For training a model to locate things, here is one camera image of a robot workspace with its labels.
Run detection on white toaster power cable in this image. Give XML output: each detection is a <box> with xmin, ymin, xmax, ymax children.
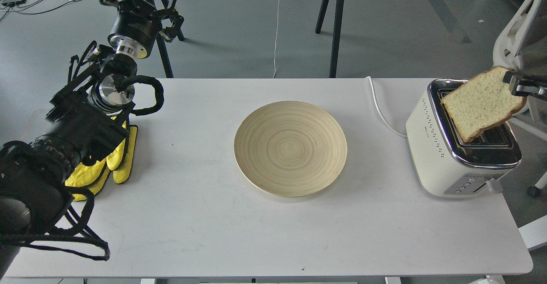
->
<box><xmin>366</xmin><ymin>76</ymin><xmax>408</xmax><ymax>139</ymax></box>

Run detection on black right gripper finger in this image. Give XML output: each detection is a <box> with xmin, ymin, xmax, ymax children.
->
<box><xmin>503</xmin><ymin>71</ymin><xmax>547</xmax><ymax>101</ymax></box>

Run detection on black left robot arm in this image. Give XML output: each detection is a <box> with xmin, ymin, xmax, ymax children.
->
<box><xmin>0</xmin><ymin>0</ymin><xmax>184</xmax><ymax>273</ymax></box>

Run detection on white office chair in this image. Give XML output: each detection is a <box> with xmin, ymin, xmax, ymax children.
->
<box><xmin>492</xmin><ymin>0</ymin><xmax>547</xmax><ymax>198</ymax></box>

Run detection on round bamboo plate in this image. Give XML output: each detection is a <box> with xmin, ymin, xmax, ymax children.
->
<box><xmin>234</xmin><ymin>101</ymin><xmax>348</xmax><ymax>198</ymax></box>

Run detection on slice of bread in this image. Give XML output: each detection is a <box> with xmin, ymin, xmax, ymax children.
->
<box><xmin>440</xmin><ymin>66</ymin><xmax>527</xmax><ymax>143</ymax></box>

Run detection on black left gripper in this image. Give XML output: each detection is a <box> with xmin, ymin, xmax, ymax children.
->
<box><xmin>99</xmin><ymin>0</ymin><xmax>185</xmax><ymax>60</ymax></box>

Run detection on thin white hanging cable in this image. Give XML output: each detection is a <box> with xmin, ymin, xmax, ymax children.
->
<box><xmin>273</xmin><ymin>0</ymin><xmax>281</xmax><ymax>79</ymax></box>

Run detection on cream white toaster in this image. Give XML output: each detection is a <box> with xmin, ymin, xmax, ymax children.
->
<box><xmin>405</xmin><ymin>79</ymin><xmax>522</xmax><ymax>199</ymax></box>

